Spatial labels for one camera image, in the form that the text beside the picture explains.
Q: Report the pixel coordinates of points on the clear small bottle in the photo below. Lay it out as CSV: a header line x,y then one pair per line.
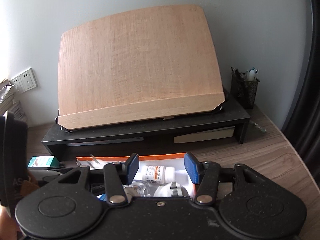
x,y
137,188

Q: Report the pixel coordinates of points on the white mosquito repellent plug heater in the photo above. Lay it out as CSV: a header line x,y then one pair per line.
x,y
172,189

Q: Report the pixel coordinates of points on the white wall socket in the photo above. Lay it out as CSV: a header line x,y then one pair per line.
x,y
17,84
28,80

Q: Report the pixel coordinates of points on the black mesh pen holder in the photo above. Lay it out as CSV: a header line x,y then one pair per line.
x,y
244,87

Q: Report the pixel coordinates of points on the white medicine bottle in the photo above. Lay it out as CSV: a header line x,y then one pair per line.
x,y
158,174

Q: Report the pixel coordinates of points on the white wall socket left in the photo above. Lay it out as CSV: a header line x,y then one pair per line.
x,y
17,84

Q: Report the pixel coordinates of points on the teal cartoon bandage box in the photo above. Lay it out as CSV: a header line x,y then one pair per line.
x,y
44,161

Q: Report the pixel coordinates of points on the black monitor riser stand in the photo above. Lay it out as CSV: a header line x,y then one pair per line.
x,y
144,137

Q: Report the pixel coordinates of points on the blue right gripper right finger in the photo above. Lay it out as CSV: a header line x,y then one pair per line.
x,y
194,168

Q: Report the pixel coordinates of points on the white orange storage box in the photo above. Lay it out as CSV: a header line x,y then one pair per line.
x,y
175,160

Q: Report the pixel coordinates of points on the wooden book stand board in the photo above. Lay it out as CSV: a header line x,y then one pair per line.
x,y
141,64

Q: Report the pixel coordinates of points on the white wall socket right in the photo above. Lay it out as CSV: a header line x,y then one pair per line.
x,y
28,80

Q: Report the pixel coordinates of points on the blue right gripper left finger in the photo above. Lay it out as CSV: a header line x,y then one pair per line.
x,y
129,168

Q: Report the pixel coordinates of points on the stack of books and papers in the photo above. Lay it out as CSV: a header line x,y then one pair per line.
x,y
8,103

